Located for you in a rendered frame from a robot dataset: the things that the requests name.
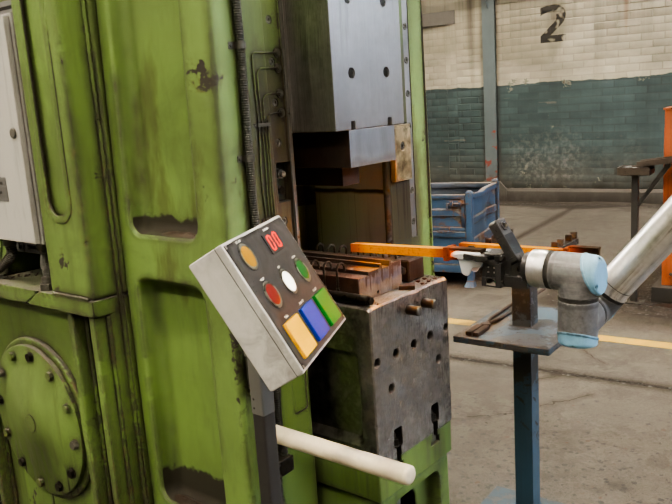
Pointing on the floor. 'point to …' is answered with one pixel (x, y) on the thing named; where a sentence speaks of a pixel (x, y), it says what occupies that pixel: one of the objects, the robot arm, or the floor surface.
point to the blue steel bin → (462, 218)
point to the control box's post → (265, 438)
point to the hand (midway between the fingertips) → (457, 251)
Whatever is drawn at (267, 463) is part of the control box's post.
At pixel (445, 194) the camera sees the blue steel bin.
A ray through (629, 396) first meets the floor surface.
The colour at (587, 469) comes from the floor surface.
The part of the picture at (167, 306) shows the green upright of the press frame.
